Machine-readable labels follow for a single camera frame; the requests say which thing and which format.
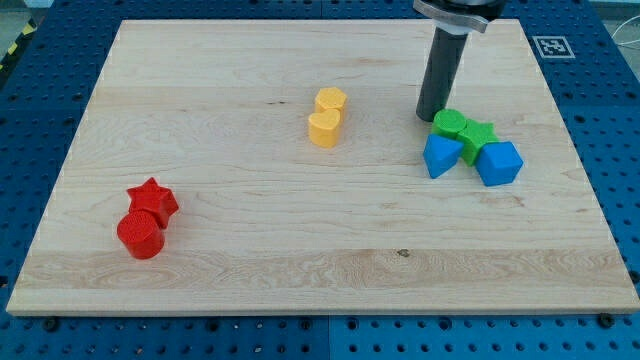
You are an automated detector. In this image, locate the blue cube block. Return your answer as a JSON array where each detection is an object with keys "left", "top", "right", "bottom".
[{"left": 475, "top": 141, "right": 523, "bottom": 187}]

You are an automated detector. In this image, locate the white cable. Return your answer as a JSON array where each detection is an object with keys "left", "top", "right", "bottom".
[{"left": 610, "top": 13, "right": 640, "bottom": 49}]

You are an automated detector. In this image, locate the black bolt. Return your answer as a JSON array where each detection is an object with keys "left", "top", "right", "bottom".
[
  {"left": 42, "top": 317, "right": 60, "bottom": 333},
  {"left": 597, "top": 313, "right": 615, "bottom": 329}
]

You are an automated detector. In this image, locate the black bolt left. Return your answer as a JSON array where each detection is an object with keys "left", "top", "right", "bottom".
[{"left": 42, "top": 317, "right": 60, "bottom": 333}]

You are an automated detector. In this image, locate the blue triangle block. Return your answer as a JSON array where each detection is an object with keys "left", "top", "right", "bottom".
[{"left": 423, "top": 134, "right": 464, "bottom": 178}]

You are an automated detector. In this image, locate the green star block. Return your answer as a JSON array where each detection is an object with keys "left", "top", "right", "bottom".
[{"left": 456, "top": 119, "right": 499, "bottom": 166}]

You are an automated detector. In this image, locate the yellow heart block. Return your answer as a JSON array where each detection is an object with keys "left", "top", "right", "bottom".
[{"left": 308, "top": 109, "right": 341, "bottom": 148}]

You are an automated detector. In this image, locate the white fiducial marker tag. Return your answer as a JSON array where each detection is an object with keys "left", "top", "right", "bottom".
[{"left": 532, "top": 36, "right": 575, "bottom": 59}]

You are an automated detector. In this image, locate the red cylinder block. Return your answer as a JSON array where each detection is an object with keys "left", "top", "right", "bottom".
[{"left": 116, "top": 211, "right": 165, "bottom": 260}]

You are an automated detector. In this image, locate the yellow hexagon block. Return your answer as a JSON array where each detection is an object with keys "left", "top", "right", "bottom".
[{"left": 314, "top": 87, "right": 348, "bottom": 120}]

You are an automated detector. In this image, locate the green cylinder block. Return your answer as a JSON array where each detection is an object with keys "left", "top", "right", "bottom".
[{"left": 431, "top": 109, "right": 467, "bottom": 139}]

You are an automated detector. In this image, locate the light wooden board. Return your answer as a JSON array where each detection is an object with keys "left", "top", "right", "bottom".
[{"left": 7, "top": 19, "right": 639, "bottom": 317}]

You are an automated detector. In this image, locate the red star block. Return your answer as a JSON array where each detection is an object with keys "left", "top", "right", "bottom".
[{"left": 126, "top": 177, "right": 179, "bottom": 229}]

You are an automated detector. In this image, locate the black bolt right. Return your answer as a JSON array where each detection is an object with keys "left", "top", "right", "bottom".
[{"left": 597, "top": 313, "right": 615, "bottom": 329}]

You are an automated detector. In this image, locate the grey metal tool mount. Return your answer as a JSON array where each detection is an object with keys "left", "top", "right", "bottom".
[{"left": 413, "top": 0, "right": 506, "bottom": 33}]

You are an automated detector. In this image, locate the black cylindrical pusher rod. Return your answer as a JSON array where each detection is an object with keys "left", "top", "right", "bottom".
[{"left": 416, "top": 27, "right": 468, "bottom": 122}]

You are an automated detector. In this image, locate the yellow black hazard tape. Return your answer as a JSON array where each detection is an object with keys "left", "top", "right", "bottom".
[{"left": 1, "top": 18, "right": 38, "bottom": 73}]

